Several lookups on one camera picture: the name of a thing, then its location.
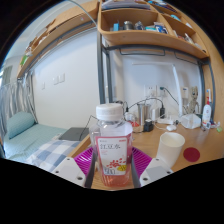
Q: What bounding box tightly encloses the bed with checked bedding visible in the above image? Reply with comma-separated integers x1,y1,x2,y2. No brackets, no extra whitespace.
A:
0,122,91,173

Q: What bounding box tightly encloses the stainless steel mug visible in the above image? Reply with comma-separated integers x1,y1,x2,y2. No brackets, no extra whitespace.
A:
136,102,152,126

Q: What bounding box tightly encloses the white paper cup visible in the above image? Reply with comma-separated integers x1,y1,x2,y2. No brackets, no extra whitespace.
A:
155,131,187,169

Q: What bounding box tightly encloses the wooden tree figurine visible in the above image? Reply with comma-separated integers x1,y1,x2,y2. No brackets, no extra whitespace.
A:
186,86,201,115

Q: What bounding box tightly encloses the clear bottle with pink drink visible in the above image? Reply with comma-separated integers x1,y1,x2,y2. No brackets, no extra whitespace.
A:
88,102,134,188

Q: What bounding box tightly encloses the white pump lotion bottle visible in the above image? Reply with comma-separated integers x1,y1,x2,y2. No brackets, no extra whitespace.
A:
201,88,214,130

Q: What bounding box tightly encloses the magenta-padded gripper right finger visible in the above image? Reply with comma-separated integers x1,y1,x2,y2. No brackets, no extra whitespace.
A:
130,146,175,189

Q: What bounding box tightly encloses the dark grey laptop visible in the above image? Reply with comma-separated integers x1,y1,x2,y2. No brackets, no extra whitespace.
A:
58,126,91,142

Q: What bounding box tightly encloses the white tissue pack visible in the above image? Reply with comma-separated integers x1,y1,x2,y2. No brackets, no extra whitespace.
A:
179,113,203,130

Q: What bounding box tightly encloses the black charger block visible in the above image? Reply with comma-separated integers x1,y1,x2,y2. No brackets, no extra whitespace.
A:
142,119,155,133

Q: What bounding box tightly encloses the white power strip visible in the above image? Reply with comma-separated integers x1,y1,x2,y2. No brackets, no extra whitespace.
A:
156,116,181,126

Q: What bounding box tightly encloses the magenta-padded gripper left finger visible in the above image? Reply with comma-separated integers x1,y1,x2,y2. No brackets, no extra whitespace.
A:
51,146,98,190

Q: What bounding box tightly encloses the white desk lamp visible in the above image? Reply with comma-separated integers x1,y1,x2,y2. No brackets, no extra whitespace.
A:
131,60,185,118

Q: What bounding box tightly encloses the wooden shelf unit with items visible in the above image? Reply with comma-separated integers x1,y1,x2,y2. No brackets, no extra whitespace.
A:
97,0,211,61

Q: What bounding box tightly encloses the flat round red coaster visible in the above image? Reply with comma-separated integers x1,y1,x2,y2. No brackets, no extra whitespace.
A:
182,146,202,164

